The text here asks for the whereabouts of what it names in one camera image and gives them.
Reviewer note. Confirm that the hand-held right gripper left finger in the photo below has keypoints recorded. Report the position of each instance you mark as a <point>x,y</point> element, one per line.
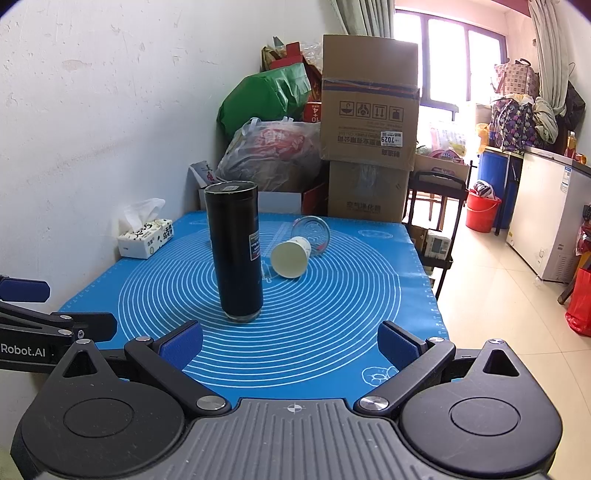
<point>181,345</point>

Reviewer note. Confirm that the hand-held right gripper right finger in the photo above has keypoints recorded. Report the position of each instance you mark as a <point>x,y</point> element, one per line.
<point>398,345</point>

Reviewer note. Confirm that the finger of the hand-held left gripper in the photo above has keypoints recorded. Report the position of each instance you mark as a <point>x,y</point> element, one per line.
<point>87,323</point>
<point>27,289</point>

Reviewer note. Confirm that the white paper cup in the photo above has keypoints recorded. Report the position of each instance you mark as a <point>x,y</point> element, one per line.
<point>288,258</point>

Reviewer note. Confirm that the black tumbler cup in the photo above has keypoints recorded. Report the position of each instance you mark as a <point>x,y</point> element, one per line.
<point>235,249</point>

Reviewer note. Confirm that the clear glass cup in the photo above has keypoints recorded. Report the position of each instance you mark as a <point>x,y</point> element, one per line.
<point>314,233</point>

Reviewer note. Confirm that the blue silicone mat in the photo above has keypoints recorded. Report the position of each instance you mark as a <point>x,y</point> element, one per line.
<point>332,304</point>

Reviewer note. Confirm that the white tissue box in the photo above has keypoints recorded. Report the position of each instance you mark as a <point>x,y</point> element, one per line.
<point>145,240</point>

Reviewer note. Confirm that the white electronic device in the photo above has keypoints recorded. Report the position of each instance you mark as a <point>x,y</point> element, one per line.
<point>437,244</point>

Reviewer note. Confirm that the black utility cart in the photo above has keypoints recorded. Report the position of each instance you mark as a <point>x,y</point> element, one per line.
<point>443,203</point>

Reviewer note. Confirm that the small cardboard box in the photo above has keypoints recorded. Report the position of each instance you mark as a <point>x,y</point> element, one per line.
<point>369,191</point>

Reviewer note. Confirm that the red bucket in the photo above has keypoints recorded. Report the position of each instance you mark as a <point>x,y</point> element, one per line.
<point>482,210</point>

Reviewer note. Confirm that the red gift box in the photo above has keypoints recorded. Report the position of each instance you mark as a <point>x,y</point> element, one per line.
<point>316,198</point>

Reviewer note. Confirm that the red plastic bag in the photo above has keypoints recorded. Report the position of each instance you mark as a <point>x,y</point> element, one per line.
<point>581,304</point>

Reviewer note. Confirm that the white chest freezer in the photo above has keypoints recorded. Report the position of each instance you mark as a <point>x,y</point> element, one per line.
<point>545,212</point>

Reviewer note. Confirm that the blue barrel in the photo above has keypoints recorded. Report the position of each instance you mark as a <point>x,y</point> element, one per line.
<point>491,168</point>

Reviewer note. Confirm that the clear plastic bag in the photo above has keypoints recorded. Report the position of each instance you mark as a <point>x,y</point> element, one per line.
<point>272,152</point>

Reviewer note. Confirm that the large cardboard box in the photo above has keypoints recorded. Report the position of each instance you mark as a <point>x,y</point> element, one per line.
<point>369,106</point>

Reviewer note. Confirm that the purple floral bag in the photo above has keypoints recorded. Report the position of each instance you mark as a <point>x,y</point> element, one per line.
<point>512,122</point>

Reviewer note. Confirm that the green plastic bag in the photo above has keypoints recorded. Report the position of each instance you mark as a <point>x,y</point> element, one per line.
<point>258,97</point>

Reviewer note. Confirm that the orange drink bottle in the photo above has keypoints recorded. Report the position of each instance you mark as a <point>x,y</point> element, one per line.
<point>571,144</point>

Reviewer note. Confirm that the dark framed window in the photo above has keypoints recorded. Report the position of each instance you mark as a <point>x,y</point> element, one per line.
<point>448,60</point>

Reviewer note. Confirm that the plaid storage bag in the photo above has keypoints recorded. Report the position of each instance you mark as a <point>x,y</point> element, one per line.
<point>517,78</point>

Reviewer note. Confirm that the grey curtain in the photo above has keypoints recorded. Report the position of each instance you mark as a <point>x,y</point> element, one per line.
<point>364,16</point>
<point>549,46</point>

